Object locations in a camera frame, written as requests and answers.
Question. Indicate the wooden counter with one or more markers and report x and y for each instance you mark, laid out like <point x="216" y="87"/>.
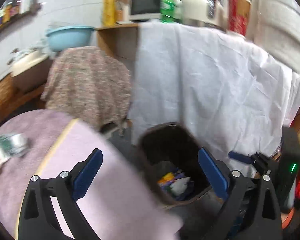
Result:
<point x="22" y="102"/>

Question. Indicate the red paper cup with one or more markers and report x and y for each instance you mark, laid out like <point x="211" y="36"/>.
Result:
<point x="238" y="13"/>

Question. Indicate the tall yellow box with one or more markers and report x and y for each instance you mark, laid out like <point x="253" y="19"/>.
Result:
<point x="109" y="7"/>

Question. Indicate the woven basin sink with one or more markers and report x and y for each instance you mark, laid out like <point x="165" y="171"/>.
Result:
<point x="0" y="97"/>

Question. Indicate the brown beige lidded container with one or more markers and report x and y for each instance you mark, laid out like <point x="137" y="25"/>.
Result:
<point x="30" y="72"/>

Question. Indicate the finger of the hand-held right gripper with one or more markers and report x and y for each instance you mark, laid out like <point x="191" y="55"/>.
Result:
<point x="238" y="157"/>

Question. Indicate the wooden framed mirror shelf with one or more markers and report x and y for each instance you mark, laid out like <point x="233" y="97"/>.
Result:
<point x="17" y="15"/>

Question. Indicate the green white packet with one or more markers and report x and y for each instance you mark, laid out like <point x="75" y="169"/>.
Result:
<point x="13" y="143"/>

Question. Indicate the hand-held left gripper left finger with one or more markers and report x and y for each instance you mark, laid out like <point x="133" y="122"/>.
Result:
<point x="86" y="177"/>

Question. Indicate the white electric kettle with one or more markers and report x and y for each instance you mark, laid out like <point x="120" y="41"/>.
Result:
<point x="200" y="7"/>

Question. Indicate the patterned cloth covered chair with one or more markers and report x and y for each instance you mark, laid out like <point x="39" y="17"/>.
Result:
<point x="90" y="87"/>

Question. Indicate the blue plastic basin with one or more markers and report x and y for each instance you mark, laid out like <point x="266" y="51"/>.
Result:
<point x="70" y="38"/>

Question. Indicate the green soda bottle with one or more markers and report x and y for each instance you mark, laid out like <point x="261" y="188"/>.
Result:
<point x="170" y="7"/>

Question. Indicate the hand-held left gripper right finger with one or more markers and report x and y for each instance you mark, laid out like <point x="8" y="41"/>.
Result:
<point x="212" y="175"/>

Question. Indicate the white microwave oven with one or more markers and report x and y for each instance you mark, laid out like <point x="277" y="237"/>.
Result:
<point x="145" y="2"/>

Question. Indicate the white cloth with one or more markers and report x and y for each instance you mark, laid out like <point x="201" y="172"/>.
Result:
<point x="202" y="80"/>

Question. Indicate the dark brown bin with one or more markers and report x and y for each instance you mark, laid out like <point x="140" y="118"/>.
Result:
<point x="165" y="140"/>

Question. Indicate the row of condiment bottles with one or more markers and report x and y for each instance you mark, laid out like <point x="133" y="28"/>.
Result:
<point x="7" y="12"/>

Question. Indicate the wooden side shelf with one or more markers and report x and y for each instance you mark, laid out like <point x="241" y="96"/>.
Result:
<point x="115" y="42"/>

